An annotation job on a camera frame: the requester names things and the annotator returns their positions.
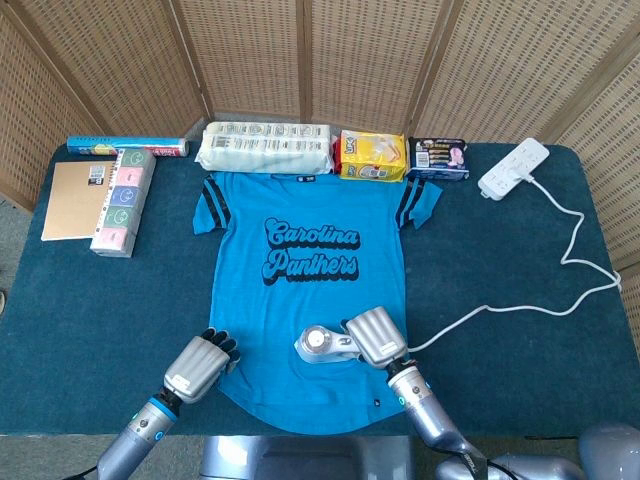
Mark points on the dark blue sanitary pad pack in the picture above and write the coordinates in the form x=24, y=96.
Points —
x=440, y=157

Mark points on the pastel pocket tissue multipack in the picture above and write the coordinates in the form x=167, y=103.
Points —
x=122, y=200

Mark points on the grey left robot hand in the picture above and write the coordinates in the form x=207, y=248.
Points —
x=197, y=367

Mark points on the blue Carolina Panthers T-shirt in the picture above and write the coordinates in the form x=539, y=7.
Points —
x=310, y=300

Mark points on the teal carpet table cover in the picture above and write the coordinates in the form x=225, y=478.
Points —
x=100, y=310

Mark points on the grey robot torso base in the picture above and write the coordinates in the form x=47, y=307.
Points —
x=300, y=460

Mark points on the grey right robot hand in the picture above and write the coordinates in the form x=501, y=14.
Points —
x=377, y=340

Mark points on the wicker folding screen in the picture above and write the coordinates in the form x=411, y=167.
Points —
x=350, y=50

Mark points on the white toilet paper pack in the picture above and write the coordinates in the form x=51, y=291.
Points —
x=260, y=150

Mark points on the brown kraft notebook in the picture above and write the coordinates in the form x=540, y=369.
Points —
x=70, y=200

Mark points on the yellow Lipo biscuit bag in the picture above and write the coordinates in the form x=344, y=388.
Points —
x=370, y=155

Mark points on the white power strip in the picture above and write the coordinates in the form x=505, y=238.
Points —
x=495, y=185

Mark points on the white handheld garment steamer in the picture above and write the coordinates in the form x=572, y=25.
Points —
x=320, y=352

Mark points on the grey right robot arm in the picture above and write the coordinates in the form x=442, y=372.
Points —
x=425, y=410

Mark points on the blue red food wrap roll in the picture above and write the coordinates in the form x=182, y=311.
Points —
x=150, y=147

